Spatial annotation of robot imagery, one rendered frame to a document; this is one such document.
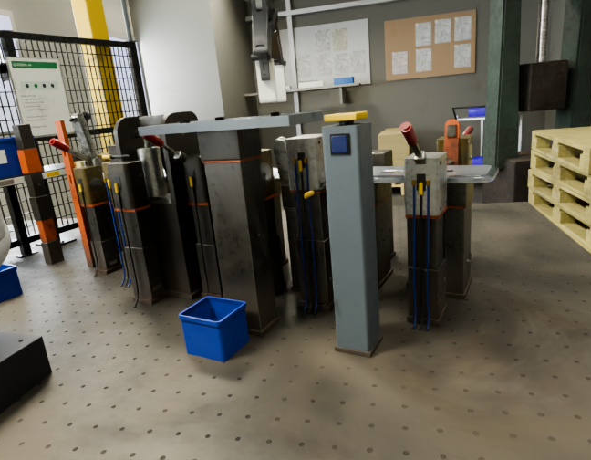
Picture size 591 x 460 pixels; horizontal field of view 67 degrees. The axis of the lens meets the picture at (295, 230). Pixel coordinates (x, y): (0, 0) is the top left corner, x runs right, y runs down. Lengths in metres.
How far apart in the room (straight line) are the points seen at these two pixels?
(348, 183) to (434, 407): 0.39
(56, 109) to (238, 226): 1.40
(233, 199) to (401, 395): 0.48
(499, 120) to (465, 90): 2.49
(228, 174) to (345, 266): 0.30
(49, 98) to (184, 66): 3.95
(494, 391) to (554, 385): 0.10
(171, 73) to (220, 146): 5.20
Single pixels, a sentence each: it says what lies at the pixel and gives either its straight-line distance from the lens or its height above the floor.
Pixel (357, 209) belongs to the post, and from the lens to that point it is 0.80.
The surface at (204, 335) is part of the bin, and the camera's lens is 0.94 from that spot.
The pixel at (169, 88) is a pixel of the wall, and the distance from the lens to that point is 6.11.
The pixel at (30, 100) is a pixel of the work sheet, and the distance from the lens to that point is 2.13.
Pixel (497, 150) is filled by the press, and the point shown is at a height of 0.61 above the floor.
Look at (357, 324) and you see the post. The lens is 0.88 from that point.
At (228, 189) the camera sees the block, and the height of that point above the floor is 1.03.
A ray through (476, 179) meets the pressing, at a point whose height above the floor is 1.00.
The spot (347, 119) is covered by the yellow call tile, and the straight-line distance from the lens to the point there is 0.78.
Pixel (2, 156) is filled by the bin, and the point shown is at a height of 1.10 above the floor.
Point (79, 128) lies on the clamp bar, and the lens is 1.56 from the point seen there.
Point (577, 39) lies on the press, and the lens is 4.93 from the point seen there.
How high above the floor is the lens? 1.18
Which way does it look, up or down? 16 degrees down
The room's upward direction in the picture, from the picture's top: 5 degrees counter-clockwise
